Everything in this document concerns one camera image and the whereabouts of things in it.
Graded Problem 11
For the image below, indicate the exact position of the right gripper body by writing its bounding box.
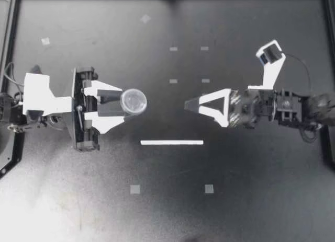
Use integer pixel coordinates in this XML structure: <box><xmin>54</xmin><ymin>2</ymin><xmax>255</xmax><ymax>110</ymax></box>
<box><xmin>227</xmin><ymin>89</ymin><xmax>276</xmax><ymax>130</ymax></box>

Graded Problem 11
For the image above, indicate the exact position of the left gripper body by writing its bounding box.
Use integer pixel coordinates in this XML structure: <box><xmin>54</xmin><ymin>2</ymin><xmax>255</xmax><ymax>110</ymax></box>
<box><xmin>70</xmin><ymin>66</ymin><xmax>102</xmax><ymax>152</ymax></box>

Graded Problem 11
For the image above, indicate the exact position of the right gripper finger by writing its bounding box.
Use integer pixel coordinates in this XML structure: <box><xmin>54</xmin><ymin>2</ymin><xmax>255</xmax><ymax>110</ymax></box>
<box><xmin>184</xmin><ymin>88</ymin><xmax>232</xmax><ymax>128</ymax></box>

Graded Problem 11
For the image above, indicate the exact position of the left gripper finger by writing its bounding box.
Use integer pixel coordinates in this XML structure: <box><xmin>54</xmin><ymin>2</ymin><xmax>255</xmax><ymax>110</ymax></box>
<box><xmin>83</xmin><ymin>105</ymin><xmax>126</xmax><ymax>135</ymax></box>
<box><xmin>83</xmin><ymin>80</ymin><xmax>124</xmax><ymax>105</ymax></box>

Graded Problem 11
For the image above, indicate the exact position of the clear plastic cup with lid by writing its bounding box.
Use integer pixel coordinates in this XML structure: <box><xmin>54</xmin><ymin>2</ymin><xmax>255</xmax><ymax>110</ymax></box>
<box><xmin>119</xmin><ymin>88</ymin><xmax>148</xmax><ymax>115</ymax></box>

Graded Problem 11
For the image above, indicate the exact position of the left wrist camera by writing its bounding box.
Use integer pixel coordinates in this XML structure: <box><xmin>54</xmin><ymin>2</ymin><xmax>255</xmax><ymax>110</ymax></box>
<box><xmin>23</xmin><ymin>72</ymin><xmax>73</xmax><ymax>116</ymax></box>

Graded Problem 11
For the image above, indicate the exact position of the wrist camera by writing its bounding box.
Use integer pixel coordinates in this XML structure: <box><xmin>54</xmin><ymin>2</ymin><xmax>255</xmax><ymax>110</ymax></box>
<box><xmin>247</xmin><ymin>39</ymin><xmax>286</xmax><ymax>91</ymax></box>
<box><xmin>23</xmin><ymin>72</ymin><xmax>73</xmax><ymax>116</ymax></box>

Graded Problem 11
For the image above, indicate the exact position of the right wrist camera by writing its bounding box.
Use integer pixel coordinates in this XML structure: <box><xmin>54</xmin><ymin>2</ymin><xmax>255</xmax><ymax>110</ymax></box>
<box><xmin>247</xmin><ymin>39</ymin><xmax>286</xmax><ymax>91</ymax></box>

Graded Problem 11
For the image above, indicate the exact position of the thin black camera cable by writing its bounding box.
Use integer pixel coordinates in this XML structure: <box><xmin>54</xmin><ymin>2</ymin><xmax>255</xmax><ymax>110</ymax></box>
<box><xmin>284</xmin><ymin>53</ymin><xmax>312</xmax><ymax>94</ymax></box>
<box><xmin>3</xmin><ymin>61</ymin><xmax>25</xmax><ymax>89</ymax></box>

